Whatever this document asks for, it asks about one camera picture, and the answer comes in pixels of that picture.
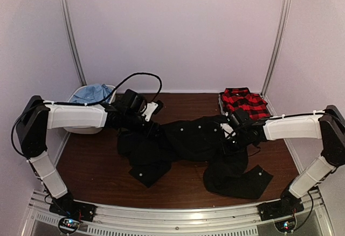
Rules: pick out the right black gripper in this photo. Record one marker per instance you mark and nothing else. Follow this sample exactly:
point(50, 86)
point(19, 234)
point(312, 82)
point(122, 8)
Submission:
point(223, 143)

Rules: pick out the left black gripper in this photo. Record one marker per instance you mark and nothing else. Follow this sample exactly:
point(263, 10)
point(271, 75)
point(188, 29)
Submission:
point(150, 132)

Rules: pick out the black long sleeve shirt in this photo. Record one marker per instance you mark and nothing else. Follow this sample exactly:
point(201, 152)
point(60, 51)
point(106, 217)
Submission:
point(199, 140)

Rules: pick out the red black plaid shirt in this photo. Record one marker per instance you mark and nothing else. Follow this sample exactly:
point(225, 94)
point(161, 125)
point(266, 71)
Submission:
point(241, 98)

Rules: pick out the white plastic basin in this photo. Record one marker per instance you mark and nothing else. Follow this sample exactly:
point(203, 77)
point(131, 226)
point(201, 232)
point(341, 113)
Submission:
point(83, 130)

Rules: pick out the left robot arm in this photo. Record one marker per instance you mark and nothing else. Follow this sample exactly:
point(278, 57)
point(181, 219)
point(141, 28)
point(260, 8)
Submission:
point(132, 111)

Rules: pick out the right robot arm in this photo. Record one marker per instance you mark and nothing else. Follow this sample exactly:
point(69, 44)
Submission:
point(315, 141)

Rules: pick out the light blue shirt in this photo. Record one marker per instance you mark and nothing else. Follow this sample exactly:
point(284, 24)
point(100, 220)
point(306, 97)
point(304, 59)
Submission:
point(91, 93)

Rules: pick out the right circuit board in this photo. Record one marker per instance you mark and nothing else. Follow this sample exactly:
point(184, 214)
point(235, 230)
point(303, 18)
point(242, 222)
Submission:
point(285, 226)

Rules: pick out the circuit board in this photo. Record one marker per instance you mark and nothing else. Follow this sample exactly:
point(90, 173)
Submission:
point(285, 226)
point(68, 225)

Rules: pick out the left circuit board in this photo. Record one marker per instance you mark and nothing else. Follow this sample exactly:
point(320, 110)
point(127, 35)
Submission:
point(68, 225)

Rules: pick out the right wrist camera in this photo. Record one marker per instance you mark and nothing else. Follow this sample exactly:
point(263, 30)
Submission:
point(224, 123)

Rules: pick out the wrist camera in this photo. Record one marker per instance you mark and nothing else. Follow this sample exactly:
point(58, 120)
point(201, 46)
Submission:
point(152, 108)
point(224, 123)

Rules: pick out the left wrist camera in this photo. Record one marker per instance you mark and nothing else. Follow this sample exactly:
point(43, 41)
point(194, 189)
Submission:
point(152, 108)

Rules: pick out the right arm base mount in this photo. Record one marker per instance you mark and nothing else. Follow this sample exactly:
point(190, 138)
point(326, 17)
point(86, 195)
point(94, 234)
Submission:
point(287, 205)

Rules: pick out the front aluminium rail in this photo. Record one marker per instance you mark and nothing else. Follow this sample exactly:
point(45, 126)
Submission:
point(231, 220)

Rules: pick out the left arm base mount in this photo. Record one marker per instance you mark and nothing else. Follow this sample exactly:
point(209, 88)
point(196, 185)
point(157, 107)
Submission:
point(66, 206)

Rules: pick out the right aluminium frame post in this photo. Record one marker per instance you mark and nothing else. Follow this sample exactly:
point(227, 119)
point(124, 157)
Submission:
point(283, 19)

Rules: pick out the aluminium frame post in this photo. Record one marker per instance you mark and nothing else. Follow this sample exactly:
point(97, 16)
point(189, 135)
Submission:
point(283, 19)
point(72, 42)

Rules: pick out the left aluminium frame post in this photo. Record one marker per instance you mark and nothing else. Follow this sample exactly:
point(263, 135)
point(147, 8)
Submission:
point(72, 42)

